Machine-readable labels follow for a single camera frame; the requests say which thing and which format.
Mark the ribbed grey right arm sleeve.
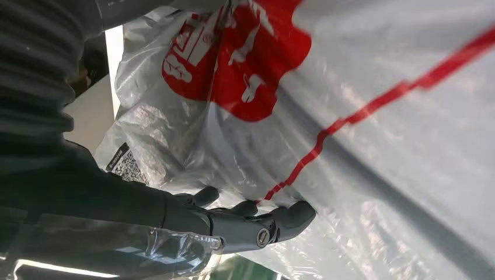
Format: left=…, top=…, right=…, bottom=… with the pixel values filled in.
left=0, top=0, right=106, bottom=149

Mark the green conveyor belt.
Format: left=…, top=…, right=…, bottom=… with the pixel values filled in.
left=208, top=254, right=289, bottom=280

